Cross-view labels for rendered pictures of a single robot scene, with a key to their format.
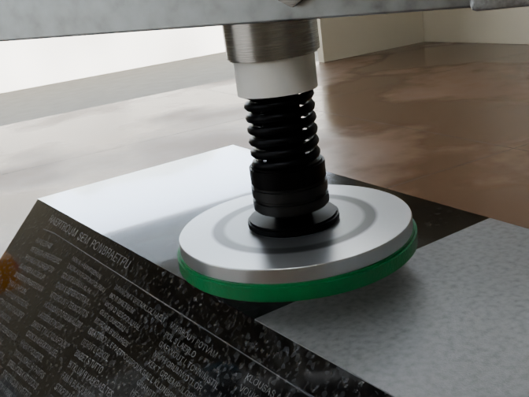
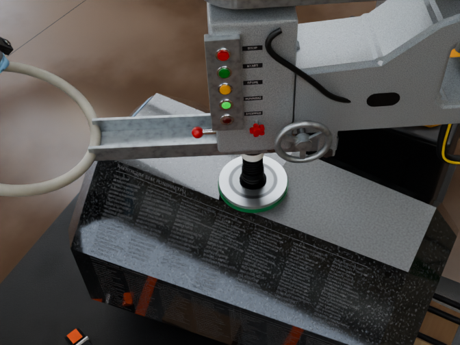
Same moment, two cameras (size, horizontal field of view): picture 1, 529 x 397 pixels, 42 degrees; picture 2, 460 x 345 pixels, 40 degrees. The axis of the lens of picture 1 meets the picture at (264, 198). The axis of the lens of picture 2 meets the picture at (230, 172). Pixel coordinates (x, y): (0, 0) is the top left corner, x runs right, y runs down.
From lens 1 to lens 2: 1.48 m
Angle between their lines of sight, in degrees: 38
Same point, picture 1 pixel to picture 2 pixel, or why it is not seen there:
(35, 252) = (118, 181)
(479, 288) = (304, 187)
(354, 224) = (272, 179)
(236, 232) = (239, 188)
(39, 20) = (185, 153)
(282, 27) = not seen: hidden behind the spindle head
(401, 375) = (299, 224)
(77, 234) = (144, 176)
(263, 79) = (254, 158)
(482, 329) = (311, 204)
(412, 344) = (297, 213)
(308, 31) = not seen: hidden behind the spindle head
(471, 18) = not seen: outside the picture
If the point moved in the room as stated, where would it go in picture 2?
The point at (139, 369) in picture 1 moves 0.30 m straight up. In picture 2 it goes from (210, 227) to (203, 164)
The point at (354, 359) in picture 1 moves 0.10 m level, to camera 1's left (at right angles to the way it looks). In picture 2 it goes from (286, 221) to (258, 235)
